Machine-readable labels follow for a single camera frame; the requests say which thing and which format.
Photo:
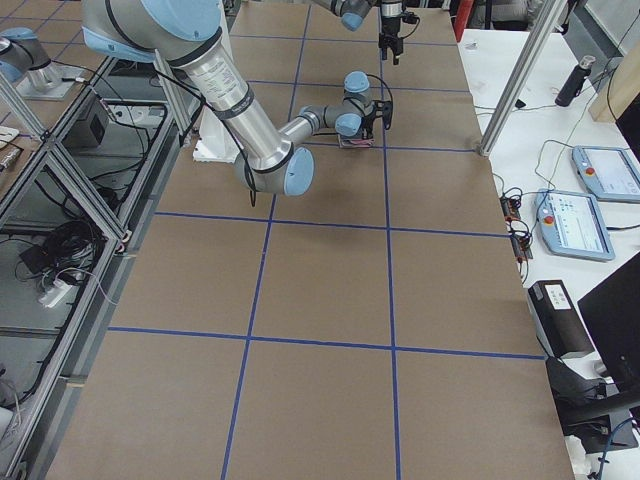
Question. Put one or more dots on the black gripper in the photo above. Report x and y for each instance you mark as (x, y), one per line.
(389, 20)
(367, 125)

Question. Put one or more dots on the pink and grey towel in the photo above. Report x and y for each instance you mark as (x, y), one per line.
(355, 143)

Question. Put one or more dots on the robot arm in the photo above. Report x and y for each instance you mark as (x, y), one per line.
(352, 14)
(188, 36)

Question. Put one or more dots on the dark water bottle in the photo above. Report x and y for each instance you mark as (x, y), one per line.
(572, 87)

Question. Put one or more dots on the near teach pendant tablet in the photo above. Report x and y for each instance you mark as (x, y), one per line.
(571, 225)

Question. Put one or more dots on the teach pendant tablet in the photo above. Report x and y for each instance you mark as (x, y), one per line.
(571, 225)
(607, 172)

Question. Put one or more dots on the far teach pendant tablet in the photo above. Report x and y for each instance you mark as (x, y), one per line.
(607, 172)

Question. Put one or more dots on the black box with label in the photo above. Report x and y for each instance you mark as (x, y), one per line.
(559, 327)

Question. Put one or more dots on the black monitor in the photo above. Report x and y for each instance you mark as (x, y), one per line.
(590, 409)

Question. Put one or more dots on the white power strip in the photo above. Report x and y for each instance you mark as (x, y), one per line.
(55, 294)

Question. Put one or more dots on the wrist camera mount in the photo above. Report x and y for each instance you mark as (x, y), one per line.
(410, 18)
(383, 110)

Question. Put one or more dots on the aluminium frame post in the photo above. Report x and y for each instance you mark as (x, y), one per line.
(550, 16)

